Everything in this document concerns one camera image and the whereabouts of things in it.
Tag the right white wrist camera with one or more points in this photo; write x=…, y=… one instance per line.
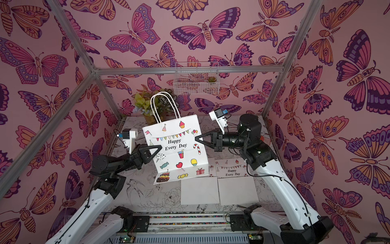
x=219, y=116

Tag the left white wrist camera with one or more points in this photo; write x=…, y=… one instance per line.
x=128, y=137

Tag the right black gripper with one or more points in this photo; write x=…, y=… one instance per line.
x=218, y=141

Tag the potted green plant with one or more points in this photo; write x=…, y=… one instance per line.
x=142, y=101

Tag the small succulent in basket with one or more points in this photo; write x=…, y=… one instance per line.
x=212, y=79

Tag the white wire wall basket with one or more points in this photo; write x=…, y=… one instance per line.
x=191, y=78

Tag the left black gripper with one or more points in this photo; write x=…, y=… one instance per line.
x=140, y=156

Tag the white party paper bag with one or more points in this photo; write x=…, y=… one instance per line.
x=235, y=185

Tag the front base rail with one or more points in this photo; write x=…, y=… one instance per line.
x=181, y=228

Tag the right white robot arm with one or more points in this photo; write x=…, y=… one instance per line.
x=302, y=223

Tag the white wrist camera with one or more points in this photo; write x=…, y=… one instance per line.
x=219, y=116
x=128, y=137

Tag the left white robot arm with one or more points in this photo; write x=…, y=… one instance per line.
x=110, y=183

